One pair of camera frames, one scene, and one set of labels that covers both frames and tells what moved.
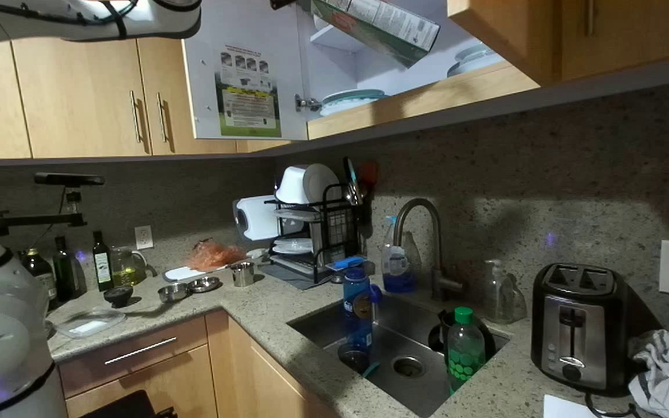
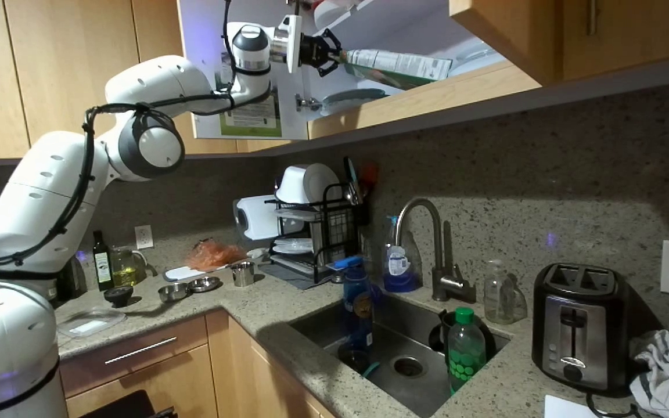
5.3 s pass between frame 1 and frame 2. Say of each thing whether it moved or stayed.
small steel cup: stayed
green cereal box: moved
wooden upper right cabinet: stayed
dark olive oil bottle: stayed
